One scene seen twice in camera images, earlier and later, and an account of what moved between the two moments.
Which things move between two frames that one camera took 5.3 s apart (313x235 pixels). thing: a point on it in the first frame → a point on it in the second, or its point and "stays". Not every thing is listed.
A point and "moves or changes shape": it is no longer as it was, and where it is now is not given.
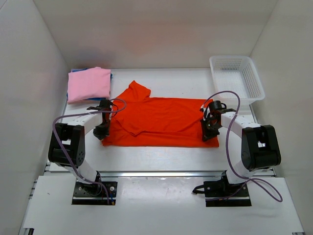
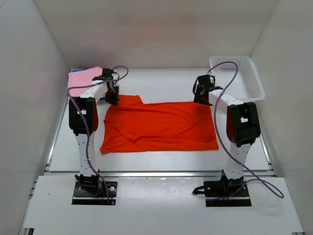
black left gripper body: (102, 129) → (111, 96)
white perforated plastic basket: (236, 73) stays
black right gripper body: (210, 129) → (198, 99)
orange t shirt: (140, 120) moves or changes shape
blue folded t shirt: (89, 98) stays
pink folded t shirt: (88, 84) stays
